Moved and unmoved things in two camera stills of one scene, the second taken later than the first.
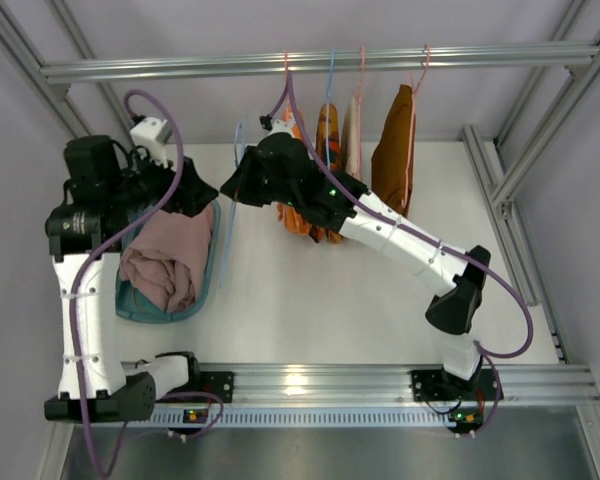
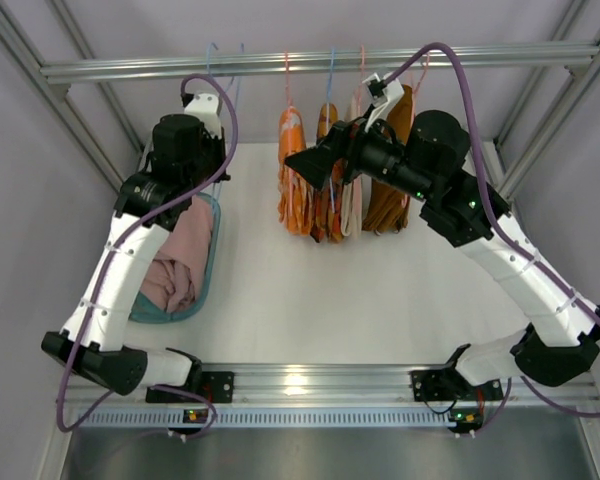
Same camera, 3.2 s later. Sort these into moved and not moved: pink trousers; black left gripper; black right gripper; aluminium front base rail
Moved: black left gripper; black right gripper
Not moved: aluminium front base rail; pink trousers
